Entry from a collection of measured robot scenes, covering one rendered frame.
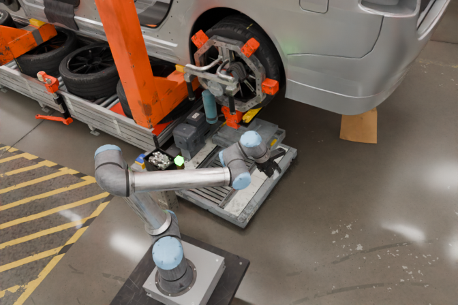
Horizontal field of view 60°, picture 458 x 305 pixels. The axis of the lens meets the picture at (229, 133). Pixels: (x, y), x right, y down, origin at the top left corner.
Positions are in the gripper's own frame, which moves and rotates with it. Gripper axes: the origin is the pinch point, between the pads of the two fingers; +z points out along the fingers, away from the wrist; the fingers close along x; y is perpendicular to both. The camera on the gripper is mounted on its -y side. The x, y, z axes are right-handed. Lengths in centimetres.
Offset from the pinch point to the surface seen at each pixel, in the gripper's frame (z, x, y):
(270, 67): -6, -55, -56
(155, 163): -1, -81, 39
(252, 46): -26, -58, -53
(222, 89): -9, -72, -26
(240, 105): 19, -78, -32
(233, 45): -27, -71, -48
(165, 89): -7, -122, -7
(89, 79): -8, -217, 21
